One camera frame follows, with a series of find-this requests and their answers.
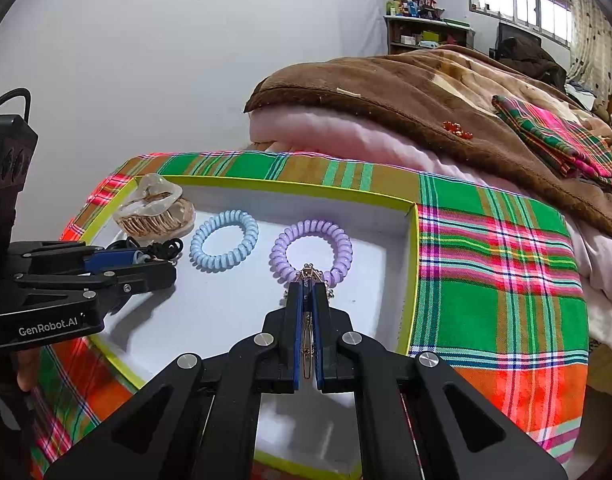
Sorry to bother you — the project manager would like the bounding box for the folded plaid cloth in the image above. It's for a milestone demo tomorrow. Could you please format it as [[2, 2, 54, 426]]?
[[491, 94, 612, 188]]

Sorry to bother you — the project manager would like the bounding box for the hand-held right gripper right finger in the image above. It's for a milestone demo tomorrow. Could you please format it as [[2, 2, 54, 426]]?
[[308, 281, 569, 480]]

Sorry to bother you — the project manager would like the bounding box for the patterned curtain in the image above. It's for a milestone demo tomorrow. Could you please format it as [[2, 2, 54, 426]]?
[[566, 0, 612, 111]]

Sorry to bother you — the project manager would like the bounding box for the wooden shelf unit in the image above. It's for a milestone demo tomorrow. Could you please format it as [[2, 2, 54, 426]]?
[[383, 14, 477, 56]]

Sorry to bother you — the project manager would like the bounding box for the person's left hand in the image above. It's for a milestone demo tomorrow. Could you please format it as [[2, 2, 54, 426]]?
[[17, 351, 41, 392]]

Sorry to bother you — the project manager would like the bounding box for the group of bottles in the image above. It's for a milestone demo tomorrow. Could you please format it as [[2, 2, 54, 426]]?
[[385, 0, 444, 21]]

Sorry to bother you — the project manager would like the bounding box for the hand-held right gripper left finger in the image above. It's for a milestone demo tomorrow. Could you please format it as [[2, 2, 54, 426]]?
[[43, 281, 312, 480]]

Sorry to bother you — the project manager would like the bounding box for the brown rhinestone hair clip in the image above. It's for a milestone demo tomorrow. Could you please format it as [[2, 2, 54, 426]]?
[[281, 262, 337, 361]]

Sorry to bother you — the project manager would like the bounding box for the black wristband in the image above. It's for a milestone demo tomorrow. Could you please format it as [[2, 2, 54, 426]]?
[[103, 237, 184, 263]]

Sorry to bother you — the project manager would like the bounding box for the plaid bed sheet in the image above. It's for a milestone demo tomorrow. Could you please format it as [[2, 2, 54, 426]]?
[[28, 150, 589, 480]]

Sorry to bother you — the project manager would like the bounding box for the dark jacket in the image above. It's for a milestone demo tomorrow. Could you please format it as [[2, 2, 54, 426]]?
[[498, 35, 569, 88]]

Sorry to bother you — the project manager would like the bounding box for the barred window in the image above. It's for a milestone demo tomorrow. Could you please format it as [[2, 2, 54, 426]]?
[[466, 0, 573, 51]]

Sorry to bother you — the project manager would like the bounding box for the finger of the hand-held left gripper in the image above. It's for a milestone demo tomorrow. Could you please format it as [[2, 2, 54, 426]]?
[[13, 261, 178, 312], [8, 240, 147, 274]]

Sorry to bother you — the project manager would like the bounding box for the clear gold hair claw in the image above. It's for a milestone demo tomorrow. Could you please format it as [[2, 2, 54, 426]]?
[[112, 172, 197, 238]]

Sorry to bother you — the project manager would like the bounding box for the purple spiral hair tie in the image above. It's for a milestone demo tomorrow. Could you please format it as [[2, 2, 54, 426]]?
[[270, 219, 353, 288]]

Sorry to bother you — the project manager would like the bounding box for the pink quilt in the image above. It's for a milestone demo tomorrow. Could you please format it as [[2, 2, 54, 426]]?
[[248, 107, 612, 361]]

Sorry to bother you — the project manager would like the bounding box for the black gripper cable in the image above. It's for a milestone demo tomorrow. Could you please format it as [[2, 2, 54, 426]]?
[[0, 87, 32, 118]]

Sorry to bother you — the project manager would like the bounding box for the brown plush blanket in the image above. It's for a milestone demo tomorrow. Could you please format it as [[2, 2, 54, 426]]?
[[243, 42, 612, 246]]

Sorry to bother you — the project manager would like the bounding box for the yellow-green cardboard box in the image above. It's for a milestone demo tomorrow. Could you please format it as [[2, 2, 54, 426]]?
[[78, 174, 421, 480]]

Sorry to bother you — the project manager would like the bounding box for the blue spiral hair tie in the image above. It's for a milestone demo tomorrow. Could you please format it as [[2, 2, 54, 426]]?
[[189, 210, 260, 272]]

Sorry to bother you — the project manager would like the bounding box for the orange bead ornament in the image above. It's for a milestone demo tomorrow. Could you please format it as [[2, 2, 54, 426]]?
[[442, 120, 474, 140]]

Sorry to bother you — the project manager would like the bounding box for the black monitor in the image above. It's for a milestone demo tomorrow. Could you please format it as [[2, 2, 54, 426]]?
[[496, 21, 542, 58]]

